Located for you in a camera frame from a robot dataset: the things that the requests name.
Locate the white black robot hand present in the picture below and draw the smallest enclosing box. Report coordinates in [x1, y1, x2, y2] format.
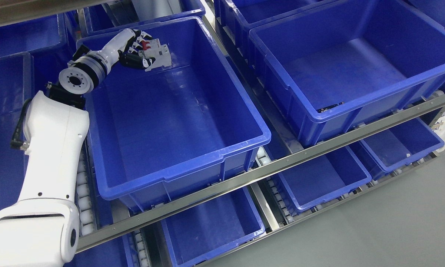
[96, 28, 156, 74]

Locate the white circuit breaker red switch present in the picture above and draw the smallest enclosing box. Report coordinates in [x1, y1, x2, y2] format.
[139, 38, 173, 72]

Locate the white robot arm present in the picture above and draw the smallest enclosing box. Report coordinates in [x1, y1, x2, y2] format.
[0, 52, 90, 267]

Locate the metal shelf rack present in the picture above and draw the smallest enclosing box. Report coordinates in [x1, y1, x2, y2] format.
[0, 0, 445, 267]

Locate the blue bin upper middle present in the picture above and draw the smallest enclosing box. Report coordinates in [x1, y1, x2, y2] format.
[79, 0, 206, 37]

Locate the large blue bin centre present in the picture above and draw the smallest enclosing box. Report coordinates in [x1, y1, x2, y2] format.
[85, 17, 271, 211]

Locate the large blue bin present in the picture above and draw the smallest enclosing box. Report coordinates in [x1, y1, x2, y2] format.
[85, 17, 271, 211]
[249, 0, 445, 148]

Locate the blue bin left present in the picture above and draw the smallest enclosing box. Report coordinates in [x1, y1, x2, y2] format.
[0, 14, 75, 210]

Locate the blue bin lower centre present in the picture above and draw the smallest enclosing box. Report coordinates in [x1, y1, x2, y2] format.
[161, 188, 265, 267]

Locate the large blue bin right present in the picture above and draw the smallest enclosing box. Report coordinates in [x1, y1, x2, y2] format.
[249, 0, 445, 148]

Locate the blue bin lower middle right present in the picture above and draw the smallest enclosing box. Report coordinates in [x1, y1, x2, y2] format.
[271, 146, 372, 216]

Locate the blue bin lower far right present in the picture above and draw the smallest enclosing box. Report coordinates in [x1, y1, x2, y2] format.
[349, 118, 445, 180]

